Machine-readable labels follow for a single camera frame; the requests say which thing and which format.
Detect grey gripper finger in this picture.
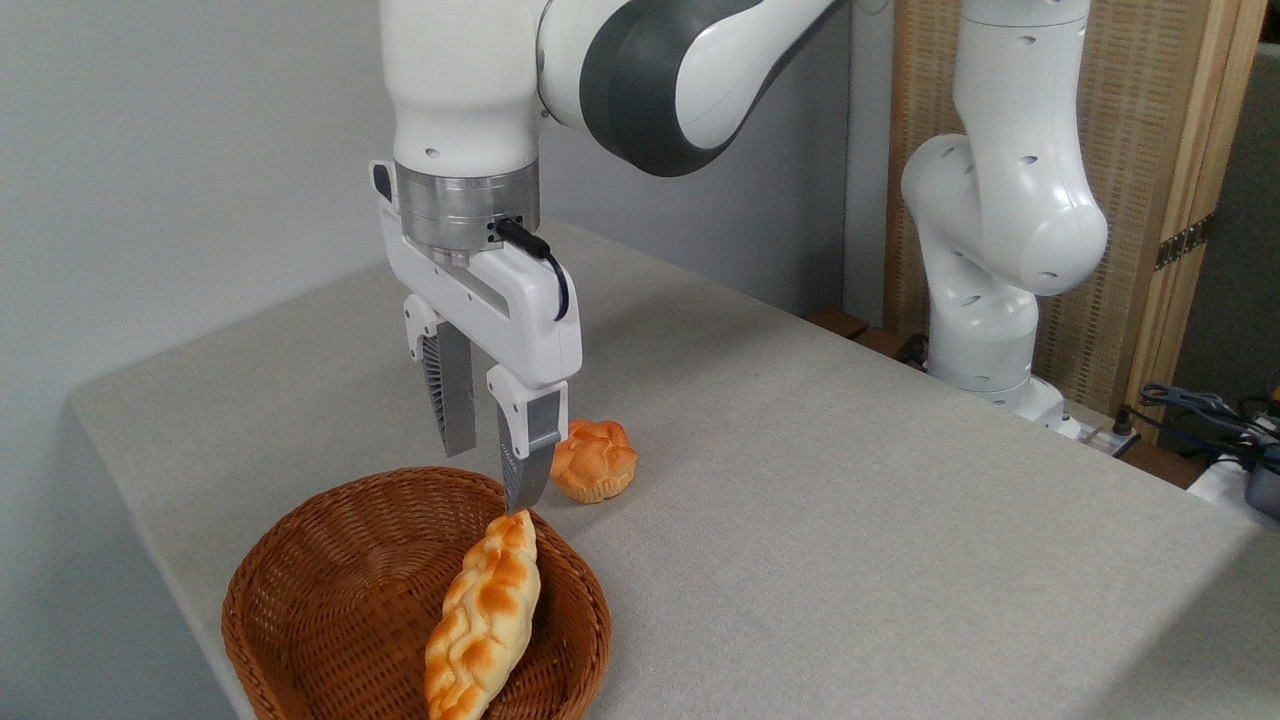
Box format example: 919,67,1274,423
403,295,477,458
486,365,569,516

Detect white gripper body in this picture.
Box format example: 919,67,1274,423
369,159,584,392

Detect long braided bread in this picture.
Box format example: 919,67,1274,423
424,510,542,720

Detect round orange bun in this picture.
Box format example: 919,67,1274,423
550,420,639,504

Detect brown wicker basket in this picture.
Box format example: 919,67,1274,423
221,466,613,720

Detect brown wooden board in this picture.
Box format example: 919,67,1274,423
805,308,926,371

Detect beige tablecloth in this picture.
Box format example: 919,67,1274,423
68,220,1280,720

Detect wooden rattan folding screen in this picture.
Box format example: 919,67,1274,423
884,0,1269,441

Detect brass screen hinge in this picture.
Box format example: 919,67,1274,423
1155,212,1216,271

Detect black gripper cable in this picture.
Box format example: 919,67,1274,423
495,218,571,322

